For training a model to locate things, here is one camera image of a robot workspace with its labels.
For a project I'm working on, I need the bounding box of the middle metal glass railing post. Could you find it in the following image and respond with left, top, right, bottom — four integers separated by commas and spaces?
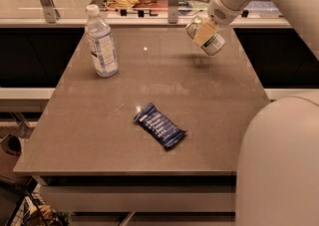
167, 0, 178, 24

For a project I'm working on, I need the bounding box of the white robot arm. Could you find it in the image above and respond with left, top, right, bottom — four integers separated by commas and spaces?
207, 0, 319, 226

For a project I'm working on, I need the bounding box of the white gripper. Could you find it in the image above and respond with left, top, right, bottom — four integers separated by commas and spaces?
193, 0, 242, 47

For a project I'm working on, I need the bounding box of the clear plastic water bottle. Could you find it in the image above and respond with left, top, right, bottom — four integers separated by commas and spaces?
85, 4, 118, 78

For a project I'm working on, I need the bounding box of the blue snack bar wrapper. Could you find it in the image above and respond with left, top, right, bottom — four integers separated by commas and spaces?
134, 103, 186, 149

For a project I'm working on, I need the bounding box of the white green 7up can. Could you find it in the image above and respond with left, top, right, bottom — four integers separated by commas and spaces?
185, 15, 225, 57

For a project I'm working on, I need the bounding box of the wire basket with items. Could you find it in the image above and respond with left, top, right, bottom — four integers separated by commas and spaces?
5, 195, 71, 226

